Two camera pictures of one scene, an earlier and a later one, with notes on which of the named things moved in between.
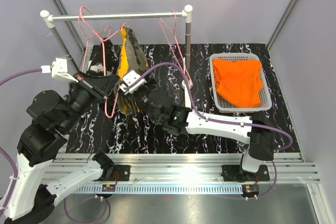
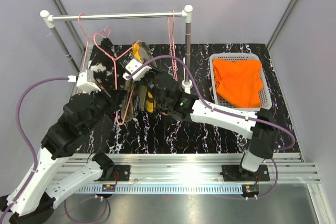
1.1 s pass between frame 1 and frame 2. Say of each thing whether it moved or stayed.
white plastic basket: stayed
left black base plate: stayed
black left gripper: moved
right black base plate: stayed
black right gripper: moved
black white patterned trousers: stayed
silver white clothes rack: stayed
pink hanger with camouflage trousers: moved
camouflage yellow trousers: moved
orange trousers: stayed
